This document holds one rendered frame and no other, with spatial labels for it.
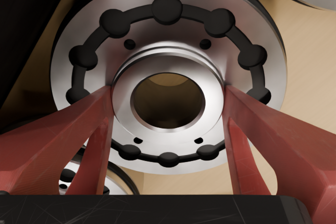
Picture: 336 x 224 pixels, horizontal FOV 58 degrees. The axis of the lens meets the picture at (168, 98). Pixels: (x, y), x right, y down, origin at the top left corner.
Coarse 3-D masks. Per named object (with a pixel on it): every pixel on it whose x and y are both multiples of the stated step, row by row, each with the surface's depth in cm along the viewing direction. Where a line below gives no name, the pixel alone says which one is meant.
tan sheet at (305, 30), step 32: (64, 0) 14; (288, 0) 14; (288, 32) 15; (320, 32) 15; (32, 64) 16; (288, 64) 16; (320, 64) 16; (32, 96) 17; (288, 96) 17; (320, 96) 17; (0, 128) 18; (256, 160) 20; (160, 192) 22; (192, 192) 22; (224, 192) 22
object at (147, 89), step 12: (144, 84) 15; (156, 84) 16; (180, 84) 16; (192, 84) 15; (144, 96) 15; (156, 96) 15; (168, 96) 16; (180, 96) 15; (192, 96) 15; (144, 108) 14; (156, 108) 15; (168, 108) 15; (180, 108) 15; (192, 108) 14; (168, 120) 14
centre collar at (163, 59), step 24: (168, 48) 12; (120, 72) 12; (144, 72) 12; (168, 72) 12; (192, 72) 12; (216, 72) 12; (120, 96) 12; (216, 96) 12; (120, 120) 13; (144, 120) 13; (192, 120) 13; (216, 120) 13; (168, 144) 14
